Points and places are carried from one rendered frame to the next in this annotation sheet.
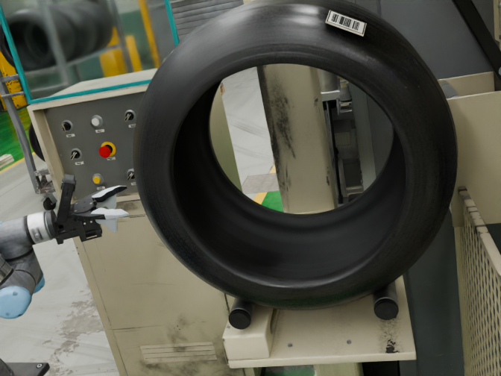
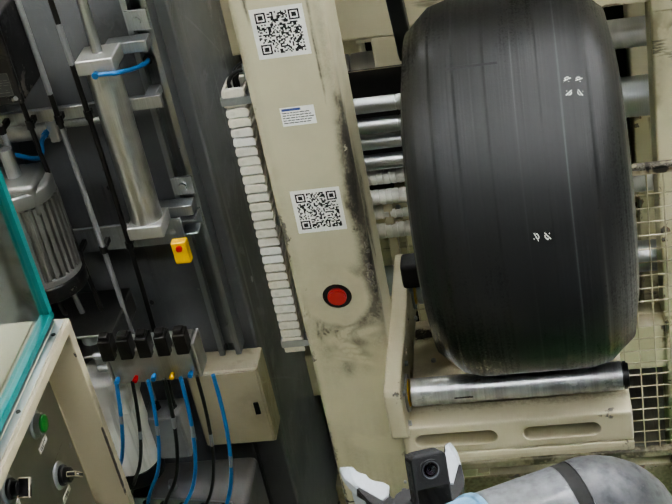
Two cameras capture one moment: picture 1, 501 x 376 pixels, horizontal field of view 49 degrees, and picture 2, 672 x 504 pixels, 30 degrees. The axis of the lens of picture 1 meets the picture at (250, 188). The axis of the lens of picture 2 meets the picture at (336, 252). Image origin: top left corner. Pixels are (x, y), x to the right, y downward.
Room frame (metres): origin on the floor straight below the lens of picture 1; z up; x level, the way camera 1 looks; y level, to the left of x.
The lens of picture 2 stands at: (1.38, 1.55, 2.16)
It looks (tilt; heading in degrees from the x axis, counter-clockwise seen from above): 32 degrees down; 268
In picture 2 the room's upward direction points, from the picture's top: 12 degrees counter-clockwise
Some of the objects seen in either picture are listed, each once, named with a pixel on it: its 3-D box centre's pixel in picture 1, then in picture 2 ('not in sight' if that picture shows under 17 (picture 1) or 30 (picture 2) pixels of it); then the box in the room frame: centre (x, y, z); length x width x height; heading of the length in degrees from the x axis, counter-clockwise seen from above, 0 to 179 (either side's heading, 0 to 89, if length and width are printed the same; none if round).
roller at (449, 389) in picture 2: (253, 274); (514, 384); (1.08, 0.03, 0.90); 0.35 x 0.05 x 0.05; 166
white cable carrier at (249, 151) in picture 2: not in sight; (270, 220); (1.40, -0.14, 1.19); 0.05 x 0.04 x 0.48; 76
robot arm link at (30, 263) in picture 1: (23, 273); not in sight; (1.25, 0.60, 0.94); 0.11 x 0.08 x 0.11; 8
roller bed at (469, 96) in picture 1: (475, 148); (377, 156); (1.18, -0.53, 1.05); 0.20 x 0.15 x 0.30; 166
